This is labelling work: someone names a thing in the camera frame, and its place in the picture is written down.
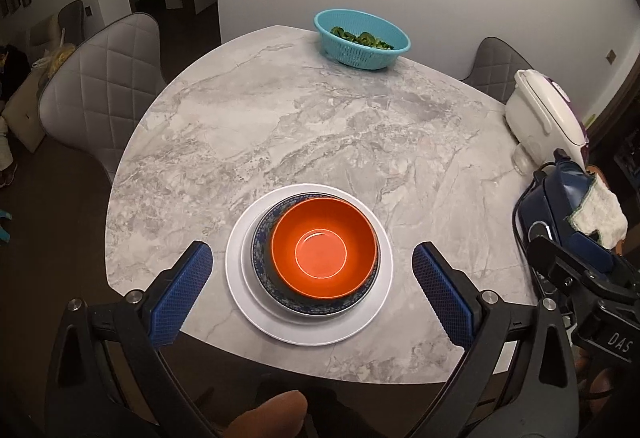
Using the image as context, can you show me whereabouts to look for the black power cable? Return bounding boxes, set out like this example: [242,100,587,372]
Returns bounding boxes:
[511,170,551,259]

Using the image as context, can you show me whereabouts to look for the dark blue kitchen appliance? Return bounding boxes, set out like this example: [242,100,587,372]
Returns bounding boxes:
[517,150,618,279]

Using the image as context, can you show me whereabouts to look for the white towel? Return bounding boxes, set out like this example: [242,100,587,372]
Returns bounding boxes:
[567,175,628,249]

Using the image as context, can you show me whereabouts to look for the large white plate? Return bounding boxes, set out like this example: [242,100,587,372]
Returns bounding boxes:
[225,184,392,347]

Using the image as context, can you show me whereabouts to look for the white purple rice cooker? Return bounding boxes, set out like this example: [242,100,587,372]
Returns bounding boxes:
[504,69,590,169]

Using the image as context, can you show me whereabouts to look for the light grey quilted chair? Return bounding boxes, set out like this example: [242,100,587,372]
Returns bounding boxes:
[37,12,168,183]

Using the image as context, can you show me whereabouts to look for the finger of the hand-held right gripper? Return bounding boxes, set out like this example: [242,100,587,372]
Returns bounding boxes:
[527,235,608,303]

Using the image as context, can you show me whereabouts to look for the blue plastic colander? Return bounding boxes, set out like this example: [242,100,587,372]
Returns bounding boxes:
[314,9,412,71]

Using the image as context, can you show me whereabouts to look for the dark quilted chair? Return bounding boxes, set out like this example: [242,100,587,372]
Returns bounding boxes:
[459,36,533,104]

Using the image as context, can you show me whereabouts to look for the orange bowl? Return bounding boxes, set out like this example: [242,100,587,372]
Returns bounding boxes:
[270,197,379,301]

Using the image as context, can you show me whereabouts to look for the clear glass cup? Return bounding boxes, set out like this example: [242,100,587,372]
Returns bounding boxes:
[511,144,538,177]

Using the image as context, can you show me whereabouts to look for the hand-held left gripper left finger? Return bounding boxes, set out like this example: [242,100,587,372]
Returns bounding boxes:
[45,240,215,438]

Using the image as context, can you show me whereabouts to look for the green leafy vegetables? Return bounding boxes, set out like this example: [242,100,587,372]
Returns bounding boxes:
[330,25,396,51]

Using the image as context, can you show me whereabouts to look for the blue patterned bowl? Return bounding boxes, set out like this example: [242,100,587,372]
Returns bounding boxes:
[251,193,382,317]

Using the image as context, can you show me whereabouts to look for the yellow bag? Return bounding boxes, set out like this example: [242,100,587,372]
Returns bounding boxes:
[42,42,77,76]

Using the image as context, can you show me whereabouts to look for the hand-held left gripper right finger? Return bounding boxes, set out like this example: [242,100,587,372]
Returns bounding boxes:
[411,241,588,438]

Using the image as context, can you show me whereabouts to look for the grey upholstered chair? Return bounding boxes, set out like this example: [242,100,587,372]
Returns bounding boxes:
[56,0,96,41]

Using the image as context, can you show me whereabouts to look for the beige upholstered bench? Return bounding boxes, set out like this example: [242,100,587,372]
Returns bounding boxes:
[4,15,68,153]

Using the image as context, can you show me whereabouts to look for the person's left hand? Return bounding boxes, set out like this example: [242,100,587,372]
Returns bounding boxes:
[235,390,308,438]

